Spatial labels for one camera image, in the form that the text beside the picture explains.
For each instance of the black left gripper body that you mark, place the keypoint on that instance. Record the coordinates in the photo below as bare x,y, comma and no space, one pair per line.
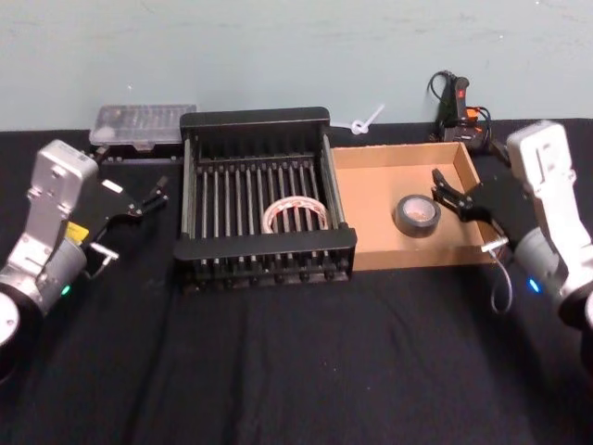
109,204

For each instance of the white tape roll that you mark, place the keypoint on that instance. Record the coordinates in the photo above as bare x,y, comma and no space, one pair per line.
278,208

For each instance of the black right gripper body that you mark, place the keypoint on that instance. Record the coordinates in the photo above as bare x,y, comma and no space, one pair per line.
500,204

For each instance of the clear plastic case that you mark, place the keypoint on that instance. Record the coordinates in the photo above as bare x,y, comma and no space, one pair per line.
139,123

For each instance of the plain pale wall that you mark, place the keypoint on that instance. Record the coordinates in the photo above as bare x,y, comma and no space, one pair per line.
278,55

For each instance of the black rack with steel bars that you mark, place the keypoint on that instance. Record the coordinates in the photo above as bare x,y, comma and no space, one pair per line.
264,245

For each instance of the black table cloth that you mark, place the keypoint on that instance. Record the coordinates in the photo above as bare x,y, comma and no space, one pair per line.
296,361

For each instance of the shallow brown cardboard tray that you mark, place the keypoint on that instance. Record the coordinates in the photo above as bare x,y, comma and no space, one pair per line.
370,194

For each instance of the silver tape roll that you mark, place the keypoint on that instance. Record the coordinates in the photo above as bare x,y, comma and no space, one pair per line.
417,229

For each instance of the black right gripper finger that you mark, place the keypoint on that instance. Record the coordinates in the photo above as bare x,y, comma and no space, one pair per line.
447,204
445,183

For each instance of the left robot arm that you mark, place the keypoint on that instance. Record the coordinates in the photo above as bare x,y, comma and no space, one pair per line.
46,259

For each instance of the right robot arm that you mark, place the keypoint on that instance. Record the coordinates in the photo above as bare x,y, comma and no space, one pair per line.
546,185

